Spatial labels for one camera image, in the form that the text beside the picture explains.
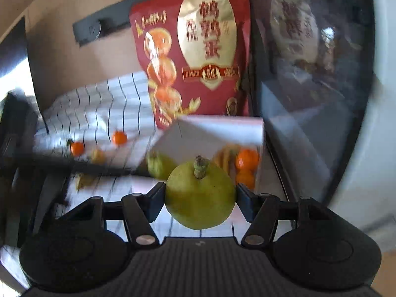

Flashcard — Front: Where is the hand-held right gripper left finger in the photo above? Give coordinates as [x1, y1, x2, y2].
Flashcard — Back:
[58, 181, 168, 249]

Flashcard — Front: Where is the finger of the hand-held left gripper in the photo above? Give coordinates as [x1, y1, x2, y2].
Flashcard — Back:
[18, 155, 149, 177]

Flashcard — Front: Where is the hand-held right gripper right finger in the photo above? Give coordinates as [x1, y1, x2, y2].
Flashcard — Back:
[236, 183, 343, 249]

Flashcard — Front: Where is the small tangerine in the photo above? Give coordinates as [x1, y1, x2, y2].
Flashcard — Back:
[112, 130, 128, 146]
[235, 169, 256, 190]

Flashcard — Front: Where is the tangerine with leaves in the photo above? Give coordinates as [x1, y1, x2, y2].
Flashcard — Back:
[66, 139, 85, 157]

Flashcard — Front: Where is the green pear thin stem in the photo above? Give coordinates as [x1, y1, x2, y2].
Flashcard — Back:
[147, 151, 179, 180]

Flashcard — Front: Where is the large tangerine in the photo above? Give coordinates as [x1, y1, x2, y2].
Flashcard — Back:
[235, 149, 261, 171]

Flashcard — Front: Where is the green pear thick stem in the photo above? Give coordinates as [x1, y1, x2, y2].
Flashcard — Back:
[165, 155, 237, 231]

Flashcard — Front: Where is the short spotted banana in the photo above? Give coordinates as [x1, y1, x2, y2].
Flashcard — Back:
[213, 148, 231, 176]

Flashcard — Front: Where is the pink cardboard box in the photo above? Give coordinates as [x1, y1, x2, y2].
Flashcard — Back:
[136, 114, 267, 226]

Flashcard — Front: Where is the white checked tablecloth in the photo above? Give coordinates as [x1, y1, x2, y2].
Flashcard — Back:
[0, 70, 298, 297]

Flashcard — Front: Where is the dark monitor screen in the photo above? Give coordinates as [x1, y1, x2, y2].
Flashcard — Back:
[0, 17, 36, 106]

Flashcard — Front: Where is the red snack bag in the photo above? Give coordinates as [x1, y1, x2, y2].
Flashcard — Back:
[128, 0, 251, 131]

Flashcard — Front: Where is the dark grey wall rail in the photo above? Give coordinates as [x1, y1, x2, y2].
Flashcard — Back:
[72, 0, 140, 46]

